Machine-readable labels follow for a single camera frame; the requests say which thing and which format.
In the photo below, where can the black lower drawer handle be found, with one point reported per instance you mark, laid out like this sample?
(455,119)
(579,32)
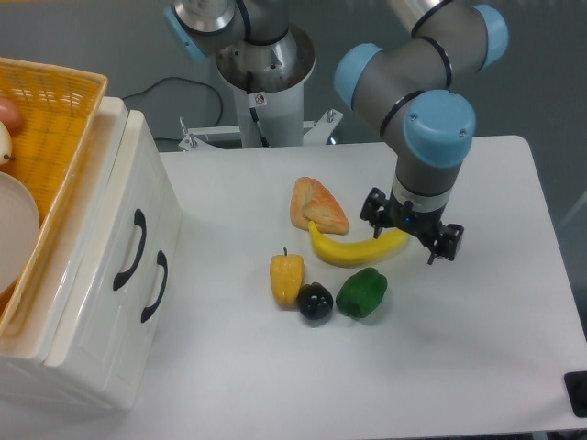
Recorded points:
(158,288)

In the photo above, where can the white drawer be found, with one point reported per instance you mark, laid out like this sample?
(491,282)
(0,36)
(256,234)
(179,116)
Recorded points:
(71,312)

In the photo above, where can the yellow bell pepper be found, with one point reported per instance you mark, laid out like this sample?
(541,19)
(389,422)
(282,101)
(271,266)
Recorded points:
(286,276)

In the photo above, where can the pale pear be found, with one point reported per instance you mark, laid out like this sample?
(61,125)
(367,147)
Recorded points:
(6,145)

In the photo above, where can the black corner device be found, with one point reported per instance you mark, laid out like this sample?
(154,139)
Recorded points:
(576,386)

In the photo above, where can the orange woven basket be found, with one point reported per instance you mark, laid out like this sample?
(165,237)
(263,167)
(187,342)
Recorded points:
(59,105)

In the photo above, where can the dark purple bell pepper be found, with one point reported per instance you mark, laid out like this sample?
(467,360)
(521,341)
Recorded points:
(314,301)

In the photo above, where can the white plate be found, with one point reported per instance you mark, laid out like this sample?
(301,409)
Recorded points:
(19,229)

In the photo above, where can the yellow banana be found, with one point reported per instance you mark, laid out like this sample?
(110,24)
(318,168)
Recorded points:
(354,254)

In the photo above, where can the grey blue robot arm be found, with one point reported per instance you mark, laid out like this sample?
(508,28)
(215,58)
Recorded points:
(404,95)

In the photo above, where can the green bell pepper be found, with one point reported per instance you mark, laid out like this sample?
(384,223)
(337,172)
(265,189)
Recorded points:
(362,293)

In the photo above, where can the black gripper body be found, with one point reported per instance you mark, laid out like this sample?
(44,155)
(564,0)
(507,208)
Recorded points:
(418,217)

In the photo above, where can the white drawer cabinet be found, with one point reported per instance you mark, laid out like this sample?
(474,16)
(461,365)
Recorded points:
(111,385)

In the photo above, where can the orange bread pastry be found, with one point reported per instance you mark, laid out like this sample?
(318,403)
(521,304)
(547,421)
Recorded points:
(312,202)

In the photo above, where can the black drawer handle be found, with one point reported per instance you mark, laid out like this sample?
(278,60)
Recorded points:
(158,288)
(135,249)

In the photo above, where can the black top drawer handle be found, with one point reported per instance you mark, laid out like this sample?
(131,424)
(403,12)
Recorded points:
(135,249)

